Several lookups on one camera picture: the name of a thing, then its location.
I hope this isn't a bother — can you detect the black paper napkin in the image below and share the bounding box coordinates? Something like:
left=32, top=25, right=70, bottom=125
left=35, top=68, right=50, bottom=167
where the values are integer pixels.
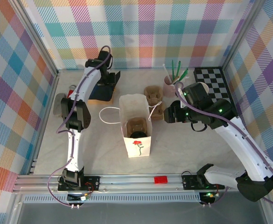
left=109, top=71, right=122, bottom=88

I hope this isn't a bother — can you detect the black takeout cup lid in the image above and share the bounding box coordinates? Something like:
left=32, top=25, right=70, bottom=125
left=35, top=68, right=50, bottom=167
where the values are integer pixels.
left=129, top=131, right=148, bottom=139

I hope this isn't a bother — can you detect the white floral paper bag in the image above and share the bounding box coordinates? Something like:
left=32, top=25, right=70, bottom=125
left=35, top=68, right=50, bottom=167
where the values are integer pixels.
left=98, top=93, right=163, bottom=159

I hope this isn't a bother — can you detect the green paper coffee cup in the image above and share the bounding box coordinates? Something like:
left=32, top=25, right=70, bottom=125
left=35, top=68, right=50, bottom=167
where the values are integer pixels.
left=198, top=81, right=210, bottom=94

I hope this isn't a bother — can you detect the pink metal bucket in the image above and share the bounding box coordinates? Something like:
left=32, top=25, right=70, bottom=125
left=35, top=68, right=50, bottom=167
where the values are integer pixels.
left=163, top=75, right=178, bottom=97

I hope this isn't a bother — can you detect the black folding chessboard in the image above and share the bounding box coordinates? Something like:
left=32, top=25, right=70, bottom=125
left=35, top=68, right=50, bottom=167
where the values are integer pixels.
left=193, top=67, right=237, bottom=117

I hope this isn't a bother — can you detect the white plastic straw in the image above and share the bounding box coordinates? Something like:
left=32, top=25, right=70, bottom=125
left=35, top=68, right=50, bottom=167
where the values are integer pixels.
left=162, top=64, right=172, bottom=81

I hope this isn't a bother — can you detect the red glitter tube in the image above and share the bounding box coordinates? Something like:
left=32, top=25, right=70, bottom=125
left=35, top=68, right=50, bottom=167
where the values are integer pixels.
left=67, top=84, right=77, bottom=98

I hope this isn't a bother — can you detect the red plastic block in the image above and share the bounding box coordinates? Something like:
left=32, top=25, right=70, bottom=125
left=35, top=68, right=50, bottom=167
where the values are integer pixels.
left=154, top=175, right=169, bottom=185

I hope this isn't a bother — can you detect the small controller circuit board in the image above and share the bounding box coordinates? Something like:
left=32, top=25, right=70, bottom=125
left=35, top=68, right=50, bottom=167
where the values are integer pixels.
left=67, top=193, right=91, bottom=202
left=199, top=191, right=221, bottom=199

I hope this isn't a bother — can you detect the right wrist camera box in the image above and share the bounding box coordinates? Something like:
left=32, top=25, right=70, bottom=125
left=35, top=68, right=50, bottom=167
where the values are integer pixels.
left=175, top=88, right=183, bottom=109

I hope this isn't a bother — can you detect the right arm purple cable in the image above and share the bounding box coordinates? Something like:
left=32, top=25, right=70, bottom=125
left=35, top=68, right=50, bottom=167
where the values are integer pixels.
left=174, top=81, right=273, bottom=208

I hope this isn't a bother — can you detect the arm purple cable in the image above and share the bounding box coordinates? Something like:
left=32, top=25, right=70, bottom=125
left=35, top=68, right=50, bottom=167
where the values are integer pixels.
left=48, top=45, right=112, bottom=208
left=174, top=81, right=273, bottom=208

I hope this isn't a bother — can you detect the right thin black cable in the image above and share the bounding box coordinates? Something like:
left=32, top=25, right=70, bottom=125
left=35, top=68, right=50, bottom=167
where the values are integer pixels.
left=190, top=120, right=208, bottom=133

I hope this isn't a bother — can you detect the aluminium frame rail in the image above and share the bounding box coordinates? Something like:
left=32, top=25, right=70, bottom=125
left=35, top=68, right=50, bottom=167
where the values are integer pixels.
left=14, top=70, right=60, bottom=187
left=221, top=66, right=251, bottom=140
left=14, top=174, right=271, bottom=194

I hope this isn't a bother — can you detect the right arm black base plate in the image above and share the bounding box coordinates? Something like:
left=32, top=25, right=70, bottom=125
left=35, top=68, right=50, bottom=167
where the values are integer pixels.
left=182, top=172, right=228, bottom=191

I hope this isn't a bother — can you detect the aluminium frame post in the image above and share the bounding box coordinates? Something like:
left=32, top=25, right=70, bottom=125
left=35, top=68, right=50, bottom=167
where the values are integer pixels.
left=221, top=0, right=267, bottom=70
left=10, top=0, right=59, bottom=75

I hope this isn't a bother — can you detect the white slotted cable duct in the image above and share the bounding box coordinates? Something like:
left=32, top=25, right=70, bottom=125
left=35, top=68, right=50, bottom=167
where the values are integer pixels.
left=24, top=195, right=201, bottom=205

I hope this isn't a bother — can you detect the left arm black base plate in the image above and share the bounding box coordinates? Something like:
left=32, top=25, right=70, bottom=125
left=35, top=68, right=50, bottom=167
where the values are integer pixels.
left=57, top=175, right=101, bottom=192

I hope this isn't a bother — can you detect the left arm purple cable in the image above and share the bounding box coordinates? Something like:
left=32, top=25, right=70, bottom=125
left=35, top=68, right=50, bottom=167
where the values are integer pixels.
left=48, top=45, right=112, bottom=208

